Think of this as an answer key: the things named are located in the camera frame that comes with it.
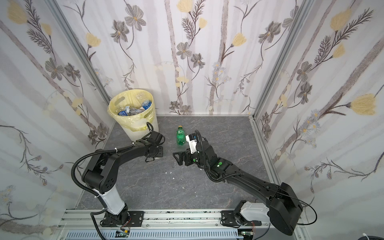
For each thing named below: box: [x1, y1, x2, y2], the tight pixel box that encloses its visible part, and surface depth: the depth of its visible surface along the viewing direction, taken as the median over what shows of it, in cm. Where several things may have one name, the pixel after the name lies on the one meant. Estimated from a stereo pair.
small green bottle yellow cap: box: [176, 125, 185, 146], surface depth 106 cm
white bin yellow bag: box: [107, 89, 159, 142], surface depth 93 cm
